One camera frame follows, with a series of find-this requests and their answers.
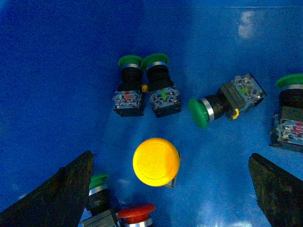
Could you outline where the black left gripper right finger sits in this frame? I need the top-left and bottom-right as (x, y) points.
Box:
(248, 153), (303, 227)

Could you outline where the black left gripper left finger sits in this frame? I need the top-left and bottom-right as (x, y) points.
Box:
(0, 151), (94, 227)

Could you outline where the blue bin with buttons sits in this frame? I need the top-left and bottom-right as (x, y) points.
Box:
(0, 0), (303, 227)

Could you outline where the green push button near front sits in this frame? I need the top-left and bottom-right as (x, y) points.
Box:
(80, 174), (121, 227)

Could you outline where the green button red contact block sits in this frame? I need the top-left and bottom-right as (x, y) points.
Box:
(270, 73), (303, 153)

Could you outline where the yellow upright push button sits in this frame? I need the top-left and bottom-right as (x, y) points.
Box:
(133, 138), (181, 188)

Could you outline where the green lying push button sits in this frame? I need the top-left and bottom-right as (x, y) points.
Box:
(188, 73), (266, 129)

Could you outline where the green button back left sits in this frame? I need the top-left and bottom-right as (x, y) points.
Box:
(113, 55), (145, 117)

